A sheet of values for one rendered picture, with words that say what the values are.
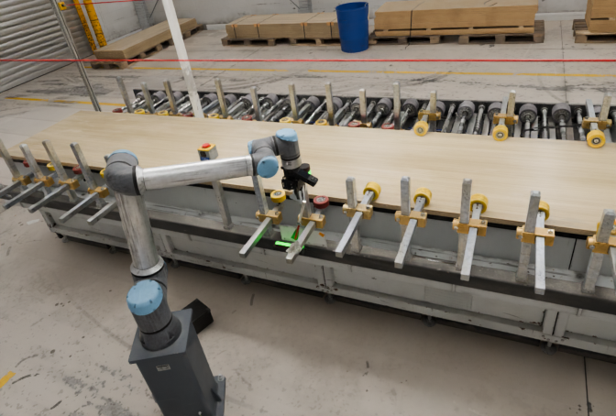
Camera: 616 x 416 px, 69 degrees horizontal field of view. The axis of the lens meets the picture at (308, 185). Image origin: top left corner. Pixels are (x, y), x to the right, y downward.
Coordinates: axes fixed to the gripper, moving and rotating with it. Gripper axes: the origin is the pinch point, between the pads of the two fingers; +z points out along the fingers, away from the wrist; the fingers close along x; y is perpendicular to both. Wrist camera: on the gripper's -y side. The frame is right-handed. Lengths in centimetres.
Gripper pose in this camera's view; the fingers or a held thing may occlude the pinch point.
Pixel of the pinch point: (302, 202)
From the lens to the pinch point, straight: 210.5
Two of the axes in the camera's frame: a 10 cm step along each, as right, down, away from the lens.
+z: 1.3, 8.4, 5.3
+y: -9.1, -1.1, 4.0
